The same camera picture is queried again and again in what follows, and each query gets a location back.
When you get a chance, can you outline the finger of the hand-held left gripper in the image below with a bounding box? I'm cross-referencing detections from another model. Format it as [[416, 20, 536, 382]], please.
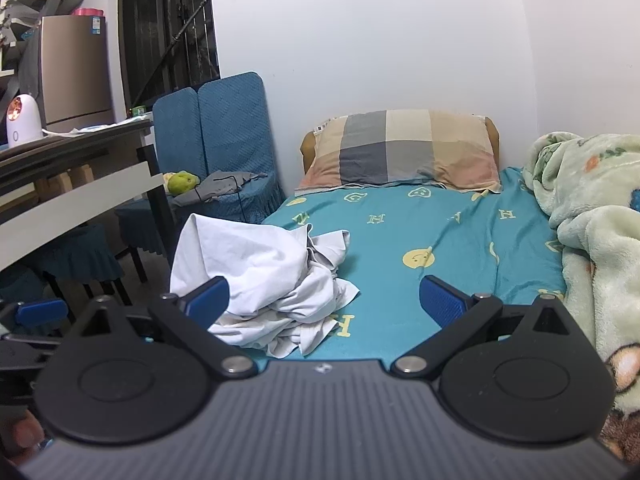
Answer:
[[0, 299, 76, 333]]

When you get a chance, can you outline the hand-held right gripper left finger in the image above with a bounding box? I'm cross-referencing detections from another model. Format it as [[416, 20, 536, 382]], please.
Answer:
[[60, 276, 260, 378]]

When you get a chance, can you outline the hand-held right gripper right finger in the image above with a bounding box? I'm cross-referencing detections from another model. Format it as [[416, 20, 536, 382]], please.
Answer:
[[391, 275, 596, 378]]

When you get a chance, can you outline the white shirt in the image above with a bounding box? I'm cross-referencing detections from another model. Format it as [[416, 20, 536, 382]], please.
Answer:
[[170, 213, 361, 359]]

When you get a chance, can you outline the person's left hand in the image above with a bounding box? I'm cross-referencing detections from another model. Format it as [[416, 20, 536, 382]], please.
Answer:
[[0, 405, 51, 467]]

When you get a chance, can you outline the blue covered stool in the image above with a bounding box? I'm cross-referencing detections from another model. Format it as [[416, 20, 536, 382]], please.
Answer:
[[39, 224, 132, 307]]

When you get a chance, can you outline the bed with teal printed sheet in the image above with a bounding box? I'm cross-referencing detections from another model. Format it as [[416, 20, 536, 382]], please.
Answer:
[[260, 165, 568, 367]]

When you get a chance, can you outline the grey cloth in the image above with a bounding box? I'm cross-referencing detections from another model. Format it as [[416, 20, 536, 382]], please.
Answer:
[[175, 170, 268, 206]]

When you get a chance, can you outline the green plush toy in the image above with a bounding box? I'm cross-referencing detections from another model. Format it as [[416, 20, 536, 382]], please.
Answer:
[[166, 171, 201, 196]]

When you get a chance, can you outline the dark table with white rim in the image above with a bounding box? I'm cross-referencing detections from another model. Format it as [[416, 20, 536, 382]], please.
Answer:
[[0, 119, 177, 272]]

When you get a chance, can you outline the plaid pillow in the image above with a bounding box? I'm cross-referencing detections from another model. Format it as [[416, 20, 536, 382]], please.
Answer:
[[295, 109, 502, 197]]

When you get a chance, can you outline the blue covered chair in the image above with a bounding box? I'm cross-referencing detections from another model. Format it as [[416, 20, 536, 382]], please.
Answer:
[[172, 72, 286, 225], [115, 87, 207, 281]]

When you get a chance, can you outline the pale green fleece blanket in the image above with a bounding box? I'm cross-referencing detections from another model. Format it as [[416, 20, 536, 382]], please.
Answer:
[[522, 131, 640, 461]]

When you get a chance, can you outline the brown pillow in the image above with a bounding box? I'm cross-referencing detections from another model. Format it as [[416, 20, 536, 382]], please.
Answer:
[[300, 116, 501, 173]]

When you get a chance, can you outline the white humidifier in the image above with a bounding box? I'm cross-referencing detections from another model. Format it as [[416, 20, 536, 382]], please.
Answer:
[[6, 95, 45, 150]]

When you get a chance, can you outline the white paper sheet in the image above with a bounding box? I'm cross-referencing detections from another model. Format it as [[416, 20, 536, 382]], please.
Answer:
[[42, 116, 151, 137]]

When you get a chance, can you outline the beige refrigerator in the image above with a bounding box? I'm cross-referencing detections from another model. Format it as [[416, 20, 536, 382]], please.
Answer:
[[40, 15, 116, 133]]

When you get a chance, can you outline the dark barred window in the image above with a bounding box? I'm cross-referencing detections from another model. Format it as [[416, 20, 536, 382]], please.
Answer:
[[117, 0, 221, 111]]

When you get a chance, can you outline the black charger cable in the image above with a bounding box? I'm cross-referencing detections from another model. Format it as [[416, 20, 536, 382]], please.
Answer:
[[194, 174, 248, 222]]

